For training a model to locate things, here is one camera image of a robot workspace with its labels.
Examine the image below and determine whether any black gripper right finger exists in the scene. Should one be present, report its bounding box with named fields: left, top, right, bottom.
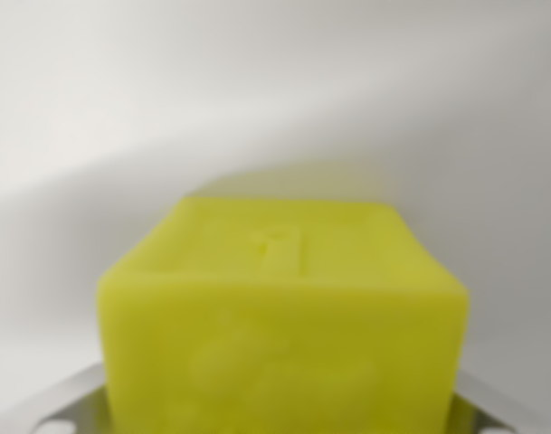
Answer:
left=446, top=365, right=521, bottom=434

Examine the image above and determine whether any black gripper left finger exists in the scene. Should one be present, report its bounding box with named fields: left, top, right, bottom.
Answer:
left=30, top=363, right=119, bottom=434

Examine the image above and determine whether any yellow cube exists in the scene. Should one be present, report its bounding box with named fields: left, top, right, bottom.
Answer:
left=96, top=194, right=470, bottom=434

